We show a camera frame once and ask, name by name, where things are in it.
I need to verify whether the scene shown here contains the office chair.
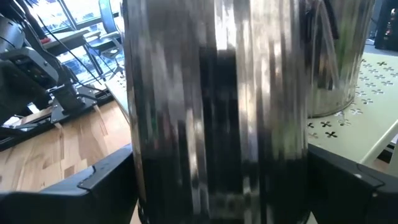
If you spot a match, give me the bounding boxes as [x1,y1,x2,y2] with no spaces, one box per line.
[83,0,125,78]

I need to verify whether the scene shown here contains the black device red lights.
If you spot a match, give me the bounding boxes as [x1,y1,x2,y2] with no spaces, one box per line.
[374,0,398,52]

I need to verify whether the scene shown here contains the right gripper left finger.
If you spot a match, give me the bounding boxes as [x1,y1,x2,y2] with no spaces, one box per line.
[0,144,139,224]

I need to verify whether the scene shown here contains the grey desk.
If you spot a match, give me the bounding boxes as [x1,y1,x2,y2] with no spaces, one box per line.
[40,28,103,82]

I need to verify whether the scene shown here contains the pale green perforated table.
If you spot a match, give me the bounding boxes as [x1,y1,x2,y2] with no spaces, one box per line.
[105,51,398,175]

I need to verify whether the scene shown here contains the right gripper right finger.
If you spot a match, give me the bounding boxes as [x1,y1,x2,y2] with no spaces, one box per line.
[306,144,398,224]

